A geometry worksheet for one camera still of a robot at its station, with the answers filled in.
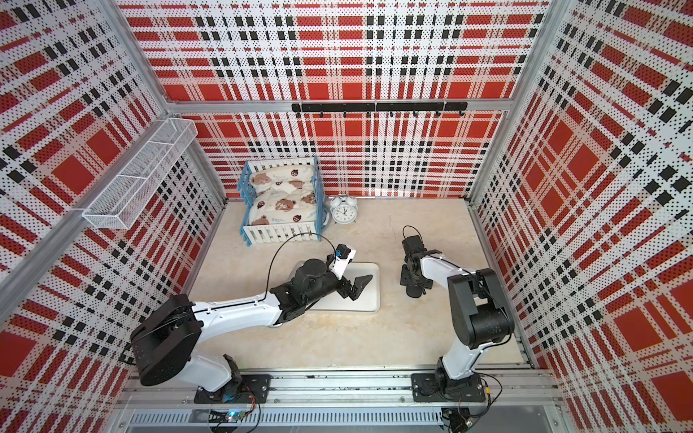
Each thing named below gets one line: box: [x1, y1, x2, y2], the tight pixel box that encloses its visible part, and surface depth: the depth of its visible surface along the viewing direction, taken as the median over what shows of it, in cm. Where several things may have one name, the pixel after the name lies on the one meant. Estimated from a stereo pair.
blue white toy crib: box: [237, 156, 330, 247], surface depth 110 cm
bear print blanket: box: [249, 189, 317, 225], surface depth 109 cm
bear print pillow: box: [249, 164, 315, 191], surface depth 110 cm
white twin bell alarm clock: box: [329, 193, 359, 225], surface depth 110 cm
